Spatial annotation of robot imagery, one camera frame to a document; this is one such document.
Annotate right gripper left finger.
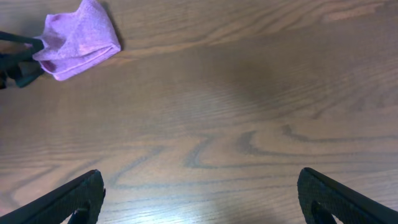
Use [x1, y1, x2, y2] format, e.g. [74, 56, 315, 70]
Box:
[1, 170, 106, 224]

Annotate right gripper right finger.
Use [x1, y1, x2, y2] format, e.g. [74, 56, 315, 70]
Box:
[297, 167, 397, 224]

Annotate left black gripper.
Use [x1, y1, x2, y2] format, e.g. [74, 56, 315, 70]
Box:
[1, 31, 44, 89]

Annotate purple microfiber cloth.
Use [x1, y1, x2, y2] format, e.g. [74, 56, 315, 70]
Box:
[33, 0, 121, 81]

